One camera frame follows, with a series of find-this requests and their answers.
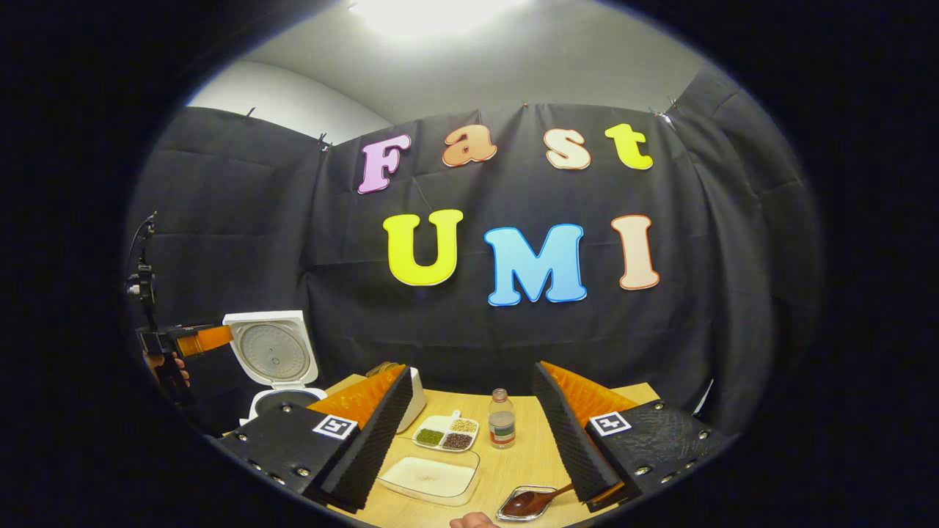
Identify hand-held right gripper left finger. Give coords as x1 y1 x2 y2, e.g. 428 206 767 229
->
216 364 414 514

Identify clear plastic bottle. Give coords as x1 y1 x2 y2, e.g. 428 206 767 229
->
489 389 516 450

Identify white toaster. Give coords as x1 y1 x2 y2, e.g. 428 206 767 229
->
396 367 428 433

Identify clear tray of rice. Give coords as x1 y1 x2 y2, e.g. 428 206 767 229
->
378 447 482 507

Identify black backdrop cloth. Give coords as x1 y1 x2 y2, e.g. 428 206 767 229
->
125 70 822 437

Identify metal wire chopstick holder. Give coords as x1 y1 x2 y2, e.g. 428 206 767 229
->
497 485 558 523

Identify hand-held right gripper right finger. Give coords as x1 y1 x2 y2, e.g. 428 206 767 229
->
531 361 728 513

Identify large ceiling light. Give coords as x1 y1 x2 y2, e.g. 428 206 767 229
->
348 0 533 37

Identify white divided bean dish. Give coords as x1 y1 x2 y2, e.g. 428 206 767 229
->
412 411 481 453

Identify brown wooden spoon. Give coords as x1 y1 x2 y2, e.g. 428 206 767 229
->
503 483 575 518

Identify white rice cooker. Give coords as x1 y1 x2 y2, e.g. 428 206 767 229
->
222 310 328 423

